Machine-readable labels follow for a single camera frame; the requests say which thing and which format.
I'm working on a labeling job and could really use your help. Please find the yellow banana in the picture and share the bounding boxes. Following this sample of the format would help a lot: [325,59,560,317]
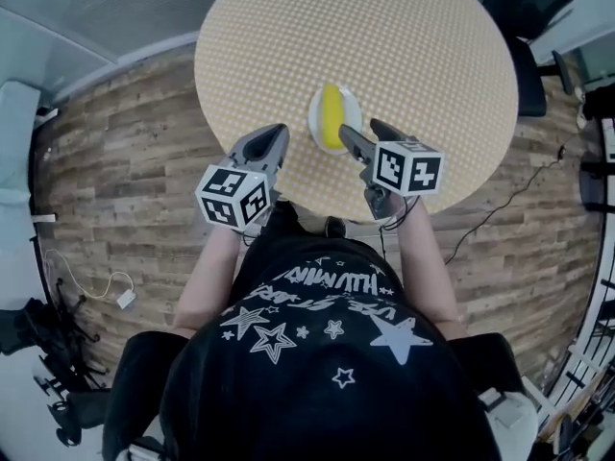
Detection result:
[320,83,349,153]

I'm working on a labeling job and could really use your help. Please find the person's left forearm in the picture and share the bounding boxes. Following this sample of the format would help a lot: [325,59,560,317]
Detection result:
[172,221,242,340]

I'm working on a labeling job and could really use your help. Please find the white metal rack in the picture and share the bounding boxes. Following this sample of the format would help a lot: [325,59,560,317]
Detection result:
[540,112,615,455]

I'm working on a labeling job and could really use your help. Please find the long black floor cable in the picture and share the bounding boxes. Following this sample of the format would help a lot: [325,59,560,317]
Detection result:
[442,145,568,266]

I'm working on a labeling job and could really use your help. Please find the person's black trousers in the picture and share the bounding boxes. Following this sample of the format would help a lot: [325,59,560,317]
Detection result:
[261,199,318,254]

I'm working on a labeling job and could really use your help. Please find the white plate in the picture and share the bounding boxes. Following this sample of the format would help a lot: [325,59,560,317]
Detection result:
[307,84,363,156]

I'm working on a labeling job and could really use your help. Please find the white shoulder pouch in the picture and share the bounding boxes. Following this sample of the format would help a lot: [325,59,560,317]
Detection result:
[475,386,540,461]
[125,432,167,461]

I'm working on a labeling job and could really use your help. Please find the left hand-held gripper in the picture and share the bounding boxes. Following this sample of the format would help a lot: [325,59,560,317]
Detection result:
[194,123,292,233]

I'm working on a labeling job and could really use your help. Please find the black wheeled chair base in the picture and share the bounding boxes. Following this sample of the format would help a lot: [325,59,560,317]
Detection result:
[0,276,112,447]

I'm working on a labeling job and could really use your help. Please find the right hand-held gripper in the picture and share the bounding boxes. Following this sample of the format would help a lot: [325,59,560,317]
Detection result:
[337,118,445,222]

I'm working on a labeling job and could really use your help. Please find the person's black shoe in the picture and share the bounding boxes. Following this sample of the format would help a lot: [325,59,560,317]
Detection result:
[324,215,348,239]

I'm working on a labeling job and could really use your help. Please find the person's right forearm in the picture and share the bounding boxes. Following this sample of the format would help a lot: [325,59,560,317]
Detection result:
[396,198,470,341]

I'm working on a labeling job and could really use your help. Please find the black office chair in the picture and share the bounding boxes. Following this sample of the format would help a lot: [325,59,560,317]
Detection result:
[480,0,583,119]

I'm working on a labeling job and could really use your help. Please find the white cable with adapter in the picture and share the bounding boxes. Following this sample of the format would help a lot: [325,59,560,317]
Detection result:
[43,248,137,310]

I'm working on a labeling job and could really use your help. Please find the round table, yellow checked tablecloth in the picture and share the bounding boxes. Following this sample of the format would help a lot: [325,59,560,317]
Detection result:
[193,0,521,224]

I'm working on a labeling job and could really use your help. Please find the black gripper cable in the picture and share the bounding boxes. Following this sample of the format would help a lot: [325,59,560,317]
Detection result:
[239,221,265,249]
[378,194,423,263]

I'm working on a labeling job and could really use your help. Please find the person's black star-print shirt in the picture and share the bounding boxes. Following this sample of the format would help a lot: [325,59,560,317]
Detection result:
[103,235,526,461]

